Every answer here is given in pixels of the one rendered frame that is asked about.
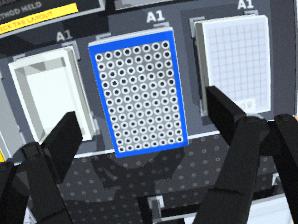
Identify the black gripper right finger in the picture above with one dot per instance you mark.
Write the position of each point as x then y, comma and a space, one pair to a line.
230, 200

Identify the white open reservoir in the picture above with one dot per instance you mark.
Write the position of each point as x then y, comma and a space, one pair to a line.
46, 93

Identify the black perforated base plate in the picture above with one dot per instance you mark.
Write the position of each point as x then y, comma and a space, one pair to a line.
103, 189

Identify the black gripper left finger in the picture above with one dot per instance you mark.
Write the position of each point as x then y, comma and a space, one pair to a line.
57, 151

